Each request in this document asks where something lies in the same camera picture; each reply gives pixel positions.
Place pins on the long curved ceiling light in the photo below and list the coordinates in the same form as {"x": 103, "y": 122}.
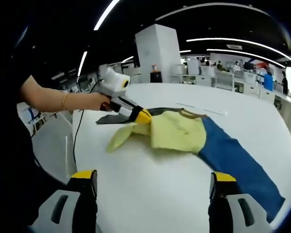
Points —
{"x": 240, "y": 41}
{"x": 245, "y": 54}

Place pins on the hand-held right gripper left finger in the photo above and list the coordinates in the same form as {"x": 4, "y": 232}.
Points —
{"x": 63, "y": 211}

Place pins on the yellow blue black garment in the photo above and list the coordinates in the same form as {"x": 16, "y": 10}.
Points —
{"x": 174, "y": 131}

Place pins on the blue barrel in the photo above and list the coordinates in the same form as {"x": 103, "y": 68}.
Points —
{"x": 268, "y": 82}

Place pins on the white square pillar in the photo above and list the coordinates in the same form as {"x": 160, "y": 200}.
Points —
{"x": 157, "y": 51}

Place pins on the row of white office desks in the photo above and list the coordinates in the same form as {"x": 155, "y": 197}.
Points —
{"x": 247, "y": 80}

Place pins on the wide bright ceiling light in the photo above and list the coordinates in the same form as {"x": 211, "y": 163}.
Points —
{"x": 106, "y": 13}

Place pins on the person's dark clothing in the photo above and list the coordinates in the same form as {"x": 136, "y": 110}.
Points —
{"x": 12, "y": 157}

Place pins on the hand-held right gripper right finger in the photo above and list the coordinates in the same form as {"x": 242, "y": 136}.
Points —
{"x": 232, "y": 213}

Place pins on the short ceiling light strip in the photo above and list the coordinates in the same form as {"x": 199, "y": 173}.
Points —
{"x": 82, "y": 63}

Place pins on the ceiling air vent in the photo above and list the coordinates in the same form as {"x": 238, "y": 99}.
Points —
{"x": 234, "y": 46}

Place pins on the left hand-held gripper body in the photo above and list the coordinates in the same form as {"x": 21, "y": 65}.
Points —
{"x": 114, "y": 82}

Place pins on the person's left hand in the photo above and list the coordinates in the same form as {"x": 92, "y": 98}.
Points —
{"x": 99, "y": 102}

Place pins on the black cabinet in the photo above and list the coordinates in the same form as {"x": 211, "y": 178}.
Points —
{"x": 156, "y": 77}

